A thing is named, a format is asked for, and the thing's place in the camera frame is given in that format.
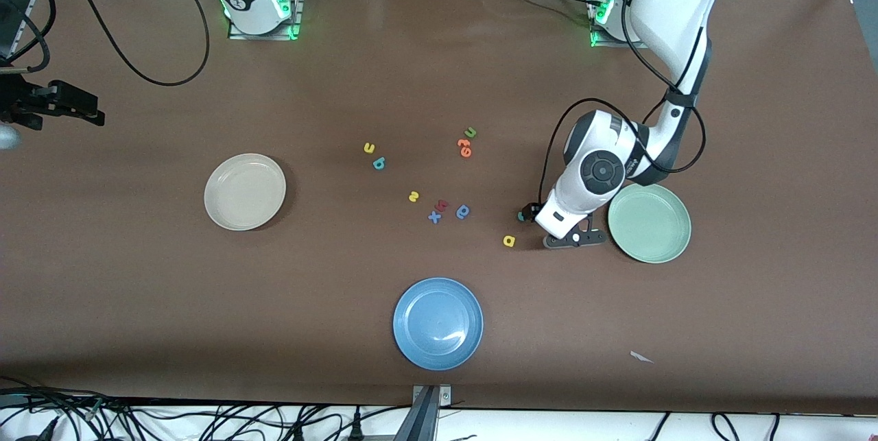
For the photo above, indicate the black power plug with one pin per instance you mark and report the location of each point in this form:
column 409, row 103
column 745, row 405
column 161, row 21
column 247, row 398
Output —
column 355, row 431

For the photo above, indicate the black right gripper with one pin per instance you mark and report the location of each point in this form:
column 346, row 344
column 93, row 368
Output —
column 20, row 102

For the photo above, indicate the metal table bracket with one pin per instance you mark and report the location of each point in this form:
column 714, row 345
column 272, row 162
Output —
column 425, row 420

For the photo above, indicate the brown table mat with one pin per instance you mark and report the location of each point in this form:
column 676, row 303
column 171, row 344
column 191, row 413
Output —
column 137, row 304

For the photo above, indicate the white paper scrap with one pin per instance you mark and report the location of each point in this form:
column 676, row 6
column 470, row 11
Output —
column 640, row 356

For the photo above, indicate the blue letter a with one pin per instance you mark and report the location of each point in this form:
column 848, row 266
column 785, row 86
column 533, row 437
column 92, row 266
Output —
column 458, row 211

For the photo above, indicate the teal letter b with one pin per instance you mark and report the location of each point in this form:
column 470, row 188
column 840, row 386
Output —
column 377, row 162

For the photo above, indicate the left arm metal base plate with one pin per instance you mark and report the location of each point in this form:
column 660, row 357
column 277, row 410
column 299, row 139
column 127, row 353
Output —
column 610, row 45

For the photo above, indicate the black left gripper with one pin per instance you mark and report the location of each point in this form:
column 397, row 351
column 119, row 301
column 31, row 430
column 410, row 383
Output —
column 530, row 212

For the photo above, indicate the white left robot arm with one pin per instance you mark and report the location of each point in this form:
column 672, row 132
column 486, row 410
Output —
column 672, row 2

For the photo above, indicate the pale green plate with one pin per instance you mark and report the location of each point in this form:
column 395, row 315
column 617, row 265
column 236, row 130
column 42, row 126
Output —
column 651, row 228

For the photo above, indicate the beige brown plate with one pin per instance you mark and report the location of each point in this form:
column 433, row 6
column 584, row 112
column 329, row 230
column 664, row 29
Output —
column 236, row 204

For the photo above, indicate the blue plate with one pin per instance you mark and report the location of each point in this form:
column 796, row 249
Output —
column 439, row 324

